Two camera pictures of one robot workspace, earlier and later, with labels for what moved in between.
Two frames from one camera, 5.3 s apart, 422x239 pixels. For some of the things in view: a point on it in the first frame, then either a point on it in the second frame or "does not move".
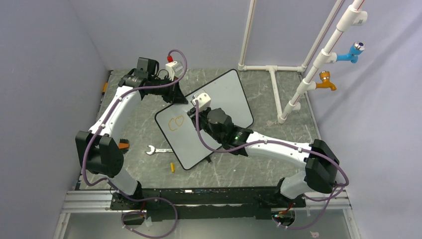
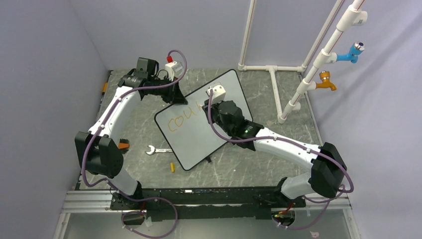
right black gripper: [192, 114] → [206, 108]
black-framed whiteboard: [227, 93] does not move
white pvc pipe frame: [348, 21] does not move
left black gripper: [175, 95] does not move
